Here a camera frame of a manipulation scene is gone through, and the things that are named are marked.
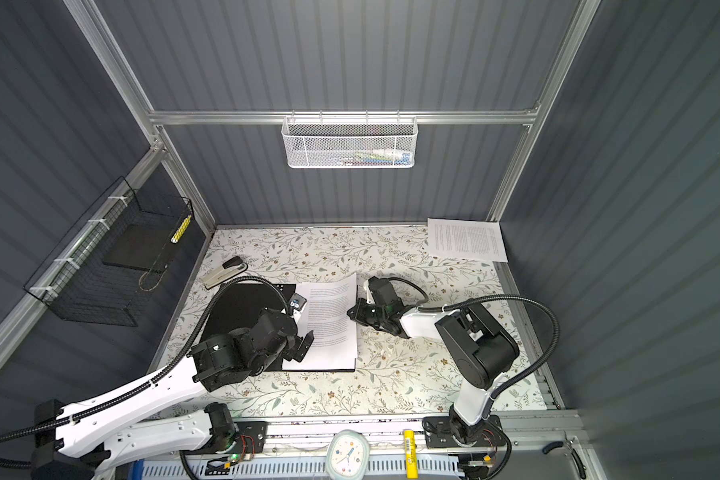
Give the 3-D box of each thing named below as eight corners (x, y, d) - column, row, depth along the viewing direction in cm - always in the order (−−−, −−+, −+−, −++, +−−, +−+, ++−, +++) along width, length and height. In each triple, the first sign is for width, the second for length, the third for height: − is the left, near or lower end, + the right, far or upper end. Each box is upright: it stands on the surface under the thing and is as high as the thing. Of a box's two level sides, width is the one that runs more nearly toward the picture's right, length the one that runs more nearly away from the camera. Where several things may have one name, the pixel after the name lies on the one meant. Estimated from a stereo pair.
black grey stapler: (209, 291, 104) (203, 284, 100) (203, 283, 106) (197, 276, 102) (247, 268, 110) (243, 260, 107) (241, 261, 112) (237, 253, 109)
